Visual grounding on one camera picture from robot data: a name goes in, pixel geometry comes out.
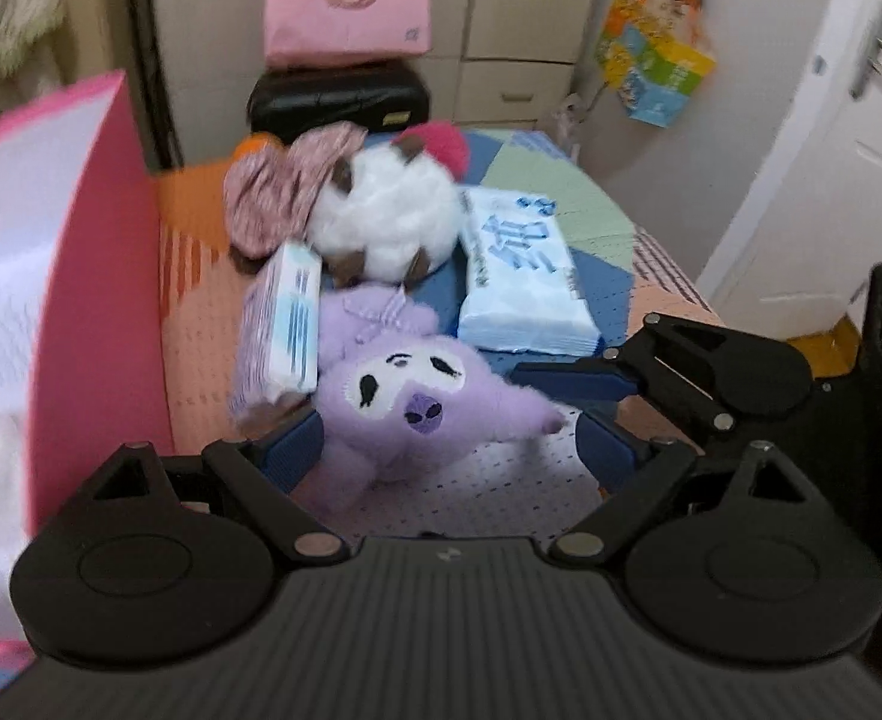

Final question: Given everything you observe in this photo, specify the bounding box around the purple plush toy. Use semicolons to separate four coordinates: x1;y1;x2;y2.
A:
295;283;566;515

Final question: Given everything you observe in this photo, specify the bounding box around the orange soft ball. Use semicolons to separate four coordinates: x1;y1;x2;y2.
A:
233;132;283;160

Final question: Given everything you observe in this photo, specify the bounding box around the pink floral fabric scrunchie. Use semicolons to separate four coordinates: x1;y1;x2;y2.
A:
223;122;368;260

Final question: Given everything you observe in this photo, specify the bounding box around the pink strawberry plush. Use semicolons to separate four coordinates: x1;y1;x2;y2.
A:
391;121;470;182

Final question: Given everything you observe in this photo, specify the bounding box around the pink tote bag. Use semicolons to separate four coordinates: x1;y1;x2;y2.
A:
262;0;431;68

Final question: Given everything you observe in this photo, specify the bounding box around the pink cardboard box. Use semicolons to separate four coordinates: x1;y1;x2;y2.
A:
0;71;173;671

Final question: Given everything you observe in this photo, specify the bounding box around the small white tissue pack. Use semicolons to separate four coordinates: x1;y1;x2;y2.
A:
229;242;322;433

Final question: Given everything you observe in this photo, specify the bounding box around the large blue tissue pack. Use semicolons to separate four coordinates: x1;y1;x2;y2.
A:
457;187;602;358

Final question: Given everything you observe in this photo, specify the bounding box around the white brown plush ball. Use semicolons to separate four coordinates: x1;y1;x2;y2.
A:
306;133;462;288

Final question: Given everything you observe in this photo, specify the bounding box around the colourful hanging paper bag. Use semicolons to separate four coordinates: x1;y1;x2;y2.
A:
596;0;716;128

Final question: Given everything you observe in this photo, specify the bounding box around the black suitcase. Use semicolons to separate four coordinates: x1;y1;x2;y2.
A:
246;60;431;145

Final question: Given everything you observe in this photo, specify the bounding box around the beige wardrobe cabinet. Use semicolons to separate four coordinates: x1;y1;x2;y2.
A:
153;0;592;164

